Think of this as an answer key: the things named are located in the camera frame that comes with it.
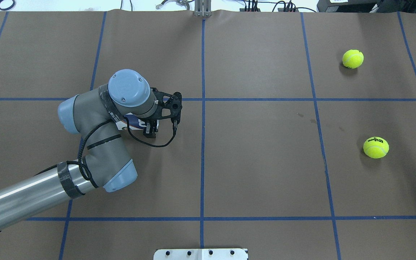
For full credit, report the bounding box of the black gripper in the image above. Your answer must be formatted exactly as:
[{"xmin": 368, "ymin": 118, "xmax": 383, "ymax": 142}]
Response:
[{"xmin": 141, "ymin": 118, "xmax": 157, "ymax": 139}]

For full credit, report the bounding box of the white blue tennis ball can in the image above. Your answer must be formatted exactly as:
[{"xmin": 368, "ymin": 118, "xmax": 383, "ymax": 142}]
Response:
[{"xmin": 115, "ymin": 113, "xmax": 150, "ymax": 134}]

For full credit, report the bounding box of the yellow Wilson tennis ball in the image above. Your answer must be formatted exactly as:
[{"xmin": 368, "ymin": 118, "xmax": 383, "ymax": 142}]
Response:
[{"xmin": 363, "ymin": 136, "xmax": 390, "ymax": 159}]

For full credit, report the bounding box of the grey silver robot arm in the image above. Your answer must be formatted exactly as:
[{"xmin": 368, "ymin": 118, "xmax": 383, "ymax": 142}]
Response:
[{"xmin": 0, "ymin": 69, "xmax": 156, "ymax": 232}]

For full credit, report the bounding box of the far yellow tennis ball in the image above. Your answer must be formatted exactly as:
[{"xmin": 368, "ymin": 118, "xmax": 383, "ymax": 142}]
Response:
[{"xmin": 342, "ymin": 49, "xmax": 364, "ymax": 69}]

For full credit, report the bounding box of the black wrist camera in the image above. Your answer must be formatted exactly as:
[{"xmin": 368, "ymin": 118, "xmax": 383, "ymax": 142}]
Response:
[{"xmin": 150, "ymin": 88, "xmax": 183, "ymax": 126}]

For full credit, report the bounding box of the black camera cable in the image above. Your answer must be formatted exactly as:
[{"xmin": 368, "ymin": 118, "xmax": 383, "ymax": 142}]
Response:
[{"xmin": 77, "ymin": 116, "xmax": 178, "ymax": 181}]

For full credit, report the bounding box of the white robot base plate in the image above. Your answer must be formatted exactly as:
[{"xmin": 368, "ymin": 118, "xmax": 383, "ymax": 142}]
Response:
[{"xmin": 153, "ymin": 248, "xmax": 249, "ymax": 260}]

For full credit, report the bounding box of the aluminium frame post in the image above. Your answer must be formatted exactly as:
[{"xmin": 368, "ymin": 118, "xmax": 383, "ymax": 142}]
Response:
[{"xmin": 194, "ymin": 0, "xmax": 212, "ymax": 18}]

